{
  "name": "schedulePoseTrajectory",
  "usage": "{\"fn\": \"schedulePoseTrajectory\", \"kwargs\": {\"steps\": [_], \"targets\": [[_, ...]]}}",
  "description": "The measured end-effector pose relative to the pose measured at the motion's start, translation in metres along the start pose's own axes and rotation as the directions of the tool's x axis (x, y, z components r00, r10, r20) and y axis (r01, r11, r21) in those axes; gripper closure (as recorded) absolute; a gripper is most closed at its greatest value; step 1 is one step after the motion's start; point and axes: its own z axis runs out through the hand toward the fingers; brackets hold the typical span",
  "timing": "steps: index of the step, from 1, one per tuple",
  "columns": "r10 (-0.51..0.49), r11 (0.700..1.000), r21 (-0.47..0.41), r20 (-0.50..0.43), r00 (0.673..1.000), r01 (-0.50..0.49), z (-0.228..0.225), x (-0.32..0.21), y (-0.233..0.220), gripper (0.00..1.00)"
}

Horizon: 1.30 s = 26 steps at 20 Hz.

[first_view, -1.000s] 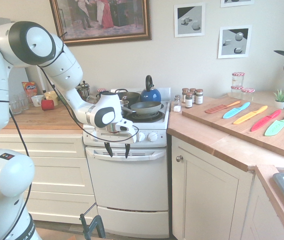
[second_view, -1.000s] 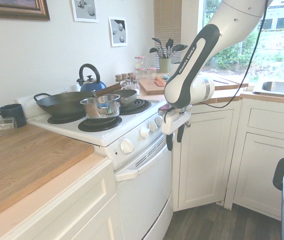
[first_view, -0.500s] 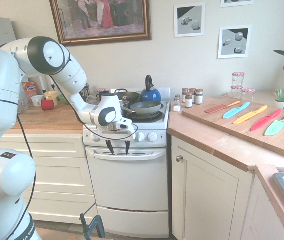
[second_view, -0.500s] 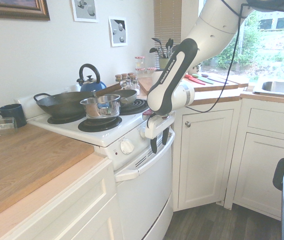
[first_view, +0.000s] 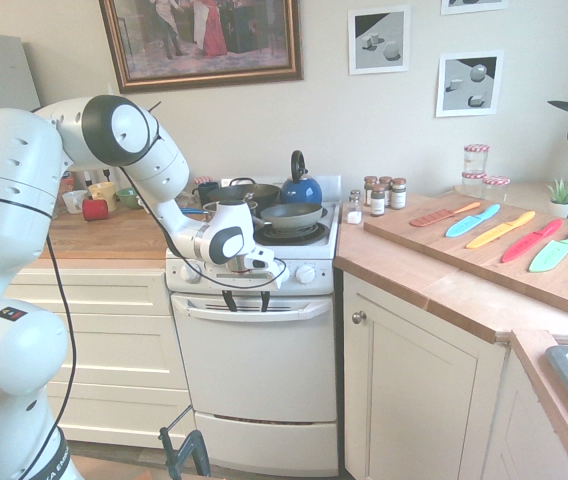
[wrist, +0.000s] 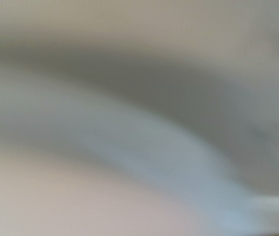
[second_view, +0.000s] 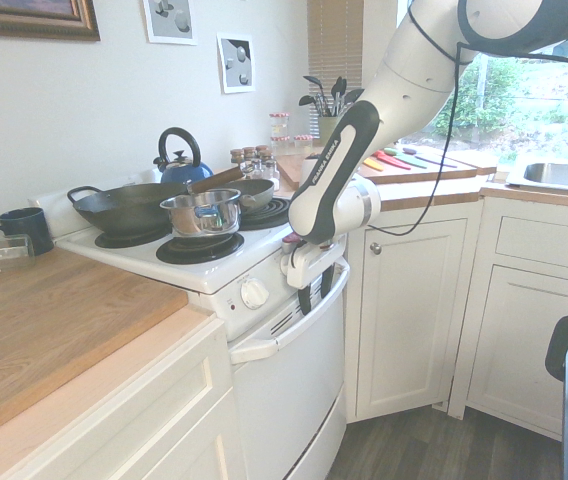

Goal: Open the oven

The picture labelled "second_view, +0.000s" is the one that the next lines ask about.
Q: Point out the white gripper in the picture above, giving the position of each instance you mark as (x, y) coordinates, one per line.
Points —
(309, 265)

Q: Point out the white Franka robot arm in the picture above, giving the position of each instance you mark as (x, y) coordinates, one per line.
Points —
(414, 75)

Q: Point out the large white stove knob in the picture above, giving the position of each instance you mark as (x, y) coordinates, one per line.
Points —
(254, 292)

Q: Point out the metal cabinet knob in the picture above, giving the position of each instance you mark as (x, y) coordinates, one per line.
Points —
(375, 247)

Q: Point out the black coil burner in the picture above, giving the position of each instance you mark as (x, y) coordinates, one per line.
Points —
(199, 250)
(129, 239)
(271, 212)

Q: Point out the cream corner cabinet door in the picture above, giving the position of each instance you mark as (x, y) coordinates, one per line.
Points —
(409, 320)

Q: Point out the white electric stove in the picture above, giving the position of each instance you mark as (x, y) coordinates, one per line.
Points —
(204, 270)

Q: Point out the grey frying pan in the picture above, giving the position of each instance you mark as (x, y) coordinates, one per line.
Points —
(256, 192)

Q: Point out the wooden cutting board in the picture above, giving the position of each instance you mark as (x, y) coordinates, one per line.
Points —
(291, 170)

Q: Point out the glass salt shaker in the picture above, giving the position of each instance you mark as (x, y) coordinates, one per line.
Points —
(256, 171)

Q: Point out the stainless steel saucepan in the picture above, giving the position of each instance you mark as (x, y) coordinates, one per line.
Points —
(204, 215)

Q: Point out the glass pepper shaker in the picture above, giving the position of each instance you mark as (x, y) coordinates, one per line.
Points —
(247, 171)

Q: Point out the yellow sheathed knife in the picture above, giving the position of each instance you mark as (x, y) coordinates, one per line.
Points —
(370, 162)

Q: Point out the short glass jar checked lid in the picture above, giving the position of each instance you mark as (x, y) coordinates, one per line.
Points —
(303, 146)
(280, 145)

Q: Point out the red sheathed knife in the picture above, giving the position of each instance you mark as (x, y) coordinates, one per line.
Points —
(383, 160)

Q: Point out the colourful knives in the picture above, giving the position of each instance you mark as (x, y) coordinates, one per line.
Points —
(399, 160)

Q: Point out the white stove bottom drawer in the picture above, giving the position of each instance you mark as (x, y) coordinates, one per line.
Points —
(324, 450)

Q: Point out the green utensil holder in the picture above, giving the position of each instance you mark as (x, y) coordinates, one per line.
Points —
(327, 127)

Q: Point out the tall glass jar checked lid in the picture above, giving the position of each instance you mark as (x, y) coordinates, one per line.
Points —
(279, 125)

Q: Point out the metal whisk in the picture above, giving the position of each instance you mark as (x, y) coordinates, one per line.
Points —
(320, 106)

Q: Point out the black plastic spatula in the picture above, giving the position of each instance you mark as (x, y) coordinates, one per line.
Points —
(338, 89)

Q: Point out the black wok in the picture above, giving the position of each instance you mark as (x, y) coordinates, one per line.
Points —
(129, 205)

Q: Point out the cream drawer cabinet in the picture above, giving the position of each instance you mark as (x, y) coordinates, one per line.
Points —
(139, 400)

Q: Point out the black plastic spoon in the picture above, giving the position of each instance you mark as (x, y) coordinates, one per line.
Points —
(311, 81)

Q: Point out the cream sink cabinet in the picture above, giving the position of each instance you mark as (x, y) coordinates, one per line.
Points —
(529, 325)

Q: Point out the print with sphere and cubes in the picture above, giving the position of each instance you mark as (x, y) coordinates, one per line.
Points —
(236, 62)

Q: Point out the stainless steel sink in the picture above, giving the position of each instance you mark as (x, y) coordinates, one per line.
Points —
(559, 175)

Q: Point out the window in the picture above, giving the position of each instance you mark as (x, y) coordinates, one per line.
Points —
(539, 100)

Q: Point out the dark blue mug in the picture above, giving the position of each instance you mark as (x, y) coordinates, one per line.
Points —
(21, 230)

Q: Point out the print with cube and polyhedron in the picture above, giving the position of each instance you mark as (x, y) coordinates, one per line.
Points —
(169, 20)

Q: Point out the empty clear glass jar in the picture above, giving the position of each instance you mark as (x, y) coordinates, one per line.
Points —
(1, 255)

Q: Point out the framed oil painting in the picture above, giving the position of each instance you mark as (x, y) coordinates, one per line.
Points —
(29, 15)

